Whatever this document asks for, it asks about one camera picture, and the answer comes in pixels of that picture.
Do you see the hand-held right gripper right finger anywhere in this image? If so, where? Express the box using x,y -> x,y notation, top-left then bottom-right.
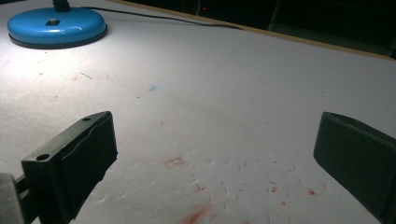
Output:
313,111 -> 396,224

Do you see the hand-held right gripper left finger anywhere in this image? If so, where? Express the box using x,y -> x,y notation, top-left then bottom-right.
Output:
21,110 -> 119,224

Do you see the blue desk lamp base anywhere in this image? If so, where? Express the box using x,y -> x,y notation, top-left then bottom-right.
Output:
7,0 -> 109,50

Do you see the black lamp cable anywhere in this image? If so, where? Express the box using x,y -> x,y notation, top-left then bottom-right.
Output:
81,6 -> 245,31

